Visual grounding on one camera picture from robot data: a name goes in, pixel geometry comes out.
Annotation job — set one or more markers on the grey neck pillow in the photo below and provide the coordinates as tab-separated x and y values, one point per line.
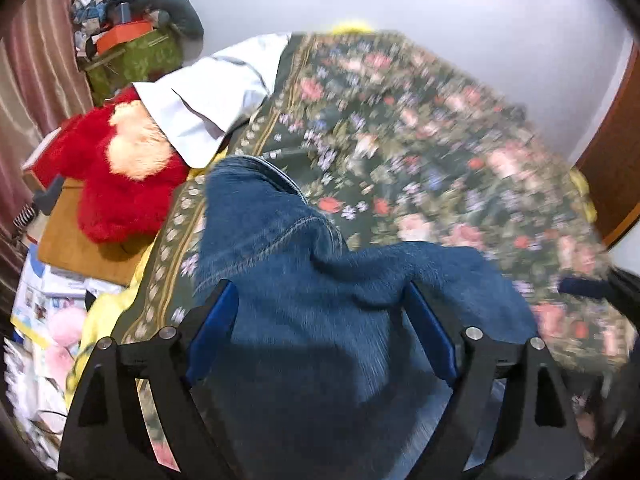
182	10

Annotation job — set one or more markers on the pile of clutter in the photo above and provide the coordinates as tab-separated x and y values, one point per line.
102	0

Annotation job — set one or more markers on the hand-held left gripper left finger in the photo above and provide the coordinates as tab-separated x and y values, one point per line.
215	330

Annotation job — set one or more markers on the red box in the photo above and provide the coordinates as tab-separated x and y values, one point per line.
40	152

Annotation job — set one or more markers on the pink plush toy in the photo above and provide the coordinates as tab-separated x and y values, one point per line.
65	325

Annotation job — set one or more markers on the wooden door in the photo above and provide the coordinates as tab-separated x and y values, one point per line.
615	160

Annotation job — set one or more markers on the pile of papers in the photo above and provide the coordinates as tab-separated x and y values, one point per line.
35	290

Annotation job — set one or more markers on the blue denim jeans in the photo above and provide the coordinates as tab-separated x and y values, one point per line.
300	310

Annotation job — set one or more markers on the green patterned box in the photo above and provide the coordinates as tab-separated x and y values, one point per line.
135	62

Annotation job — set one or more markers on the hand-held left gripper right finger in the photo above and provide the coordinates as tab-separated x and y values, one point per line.
432	332

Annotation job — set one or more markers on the striped curtain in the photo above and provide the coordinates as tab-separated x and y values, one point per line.
35	60

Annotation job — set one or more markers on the white shirt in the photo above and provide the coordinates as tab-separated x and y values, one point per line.
210	90

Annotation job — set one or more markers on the floral blanket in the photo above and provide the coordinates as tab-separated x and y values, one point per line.
425	135

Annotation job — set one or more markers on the red plush toy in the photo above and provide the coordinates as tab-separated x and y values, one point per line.
115	205

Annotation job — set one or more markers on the orange box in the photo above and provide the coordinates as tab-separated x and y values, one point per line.
122	35

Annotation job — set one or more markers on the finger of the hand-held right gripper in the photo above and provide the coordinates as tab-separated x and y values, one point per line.
582	287

